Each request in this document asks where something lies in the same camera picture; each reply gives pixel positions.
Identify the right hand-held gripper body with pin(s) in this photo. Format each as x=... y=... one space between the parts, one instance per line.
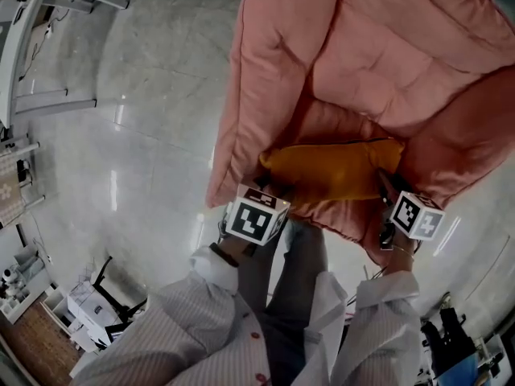
x=414 y=215

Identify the white shelf unit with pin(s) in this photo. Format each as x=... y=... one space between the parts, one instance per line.
x=24 y=292

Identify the black desk leg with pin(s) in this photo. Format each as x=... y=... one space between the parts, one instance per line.
x=116 y=296

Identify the small white camera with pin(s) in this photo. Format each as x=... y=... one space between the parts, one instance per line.
x=8 y=280

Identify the floral patterned cloth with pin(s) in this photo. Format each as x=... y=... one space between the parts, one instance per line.
x=9 y=191

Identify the black equipment stand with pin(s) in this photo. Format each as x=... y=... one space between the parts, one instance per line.
x=450 y=332

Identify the orange cushion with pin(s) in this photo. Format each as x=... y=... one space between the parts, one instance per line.
x=334 y=171

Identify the person's legs in grey jeans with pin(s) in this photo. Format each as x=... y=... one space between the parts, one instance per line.
x=293 y=288

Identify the person's white open shirt front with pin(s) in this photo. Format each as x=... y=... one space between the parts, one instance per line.
x=324 y=316

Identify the person's left forearm striped sleeve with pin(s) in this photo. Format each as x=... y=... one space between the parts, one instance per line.
x=189 y=320

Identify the blue cloth item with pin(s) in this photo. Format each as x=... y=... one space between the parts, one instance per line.
x=462 y=370

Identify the white metal desk frame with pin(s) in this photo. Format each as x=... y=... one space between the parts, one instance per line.
x=24 y=46

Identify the person's right forearm striped sleeve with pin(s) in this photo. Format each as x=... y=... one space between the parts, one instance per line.
x=382 y=328

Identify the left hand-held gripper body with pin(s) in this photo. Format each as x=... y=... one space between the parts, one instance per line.
x=251 y=221

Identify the white cardboard boxes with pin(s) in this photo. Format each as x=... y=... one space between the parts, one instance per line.
x=86 y=316

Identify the black wristband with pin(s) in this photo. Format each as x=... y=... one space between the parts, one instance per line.
x=224 y=255

